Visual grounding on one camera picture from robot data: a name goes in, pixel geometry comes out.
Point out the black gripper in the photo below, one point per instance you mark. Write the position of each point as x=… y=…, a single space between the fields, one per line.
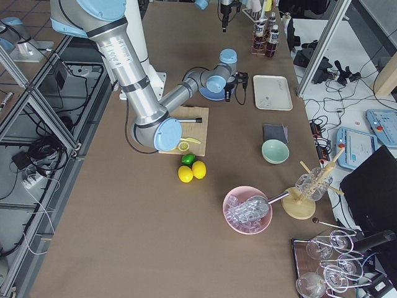
x=225 y=9
x=228 y=92

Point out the blue round plate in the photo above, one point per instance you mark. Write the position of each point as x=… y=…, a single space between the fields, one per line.
x=212 y=96

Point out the steel muddler black tip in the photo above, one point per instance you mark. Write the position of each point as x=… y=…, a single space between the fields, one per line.
x=190 y=120

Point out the dark drink bottle lower left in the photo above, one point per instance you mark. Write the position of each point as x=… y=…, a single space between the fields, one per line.
x=259 y=40

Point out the dark drink bottle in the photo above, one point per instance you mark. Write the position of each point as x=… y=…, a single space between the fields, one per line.
x=271 y=21
x=272 y=42
x=259 y=40

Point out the cream rabbit tray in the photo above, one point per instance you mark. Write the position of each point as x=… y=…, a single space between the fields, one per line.
x=272 y=93

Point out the dark drink bottle upper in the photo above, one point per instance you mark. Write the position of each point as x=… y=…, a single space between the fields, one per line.
x=271 y=21

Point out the wooden cutting board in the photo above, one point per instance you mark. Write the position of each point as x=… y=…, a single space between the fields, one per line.
x=197 y=131

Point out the dark drink bottle lower right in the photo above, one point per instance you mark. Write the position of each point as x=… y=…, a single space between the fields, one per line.
x=272 y=42

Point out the grey folded cloth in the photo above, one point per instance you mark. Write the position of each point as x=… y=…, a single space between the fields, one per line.
x=275 y=132

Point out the yellow plastic knife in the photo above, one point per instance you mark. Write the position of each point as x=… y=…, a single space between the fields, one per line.
x=190 y=139

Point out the lemon slice lower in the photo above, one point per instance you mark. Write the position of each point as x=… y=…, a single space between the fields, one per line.
x=183 y=146

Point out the green bowl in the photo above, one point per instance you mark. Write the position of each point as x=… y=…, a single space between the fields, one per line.
x=275 y=151

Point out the green lime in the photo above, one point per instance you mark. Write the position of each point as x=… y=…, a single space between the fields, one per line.
x=188 y=159

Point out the yellow lemon far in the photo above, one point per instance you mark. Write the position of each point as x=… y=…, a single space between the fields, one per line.
x=199 y=169

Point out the yellow lemon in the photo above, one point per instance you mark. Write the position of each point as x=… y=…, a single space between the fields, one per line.
x=185 y=174
x=199 y=169

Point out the yellow lemon near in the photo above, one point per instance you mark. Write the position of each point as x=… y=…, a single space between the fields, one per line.
x=185 y=174

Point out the pink bowl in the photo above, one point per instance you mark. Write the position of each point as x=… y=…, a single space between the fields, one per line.
x=237 y=196

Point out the metal ice scoop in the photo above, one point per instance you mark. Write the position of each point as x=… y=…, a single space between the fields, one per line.
x=255 y=208

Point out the clear glass mug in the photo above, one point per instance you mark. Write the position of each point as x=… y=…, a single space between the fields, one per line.
x=310 y=185

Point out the blue teach pendant near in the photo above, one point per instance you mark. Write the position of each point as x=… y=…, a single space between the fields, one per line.
x=357 y=145

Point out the blue teach pendant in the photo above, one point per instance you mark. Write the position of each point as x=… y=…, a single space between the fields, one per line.
x=383 y=124
x=357 y=145

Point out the blue teach pendant far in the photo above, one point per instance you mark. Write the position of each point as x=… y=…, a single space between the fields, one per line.
x=383 y=124

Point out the wine glass rack tray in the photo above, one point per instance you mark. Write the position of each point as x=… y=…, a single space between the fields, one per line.
x=328 y=265

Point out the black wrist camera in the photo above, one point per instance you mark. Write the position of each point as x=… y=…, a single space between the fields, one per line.
x=242 y=78

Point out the copper wire bottle rack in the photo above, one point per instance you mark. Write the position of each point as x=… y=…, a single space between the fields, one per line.
x=265 y=42

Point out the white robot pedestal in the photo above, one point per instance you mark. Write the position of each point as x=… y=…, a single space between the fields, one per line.
x=136 y=35

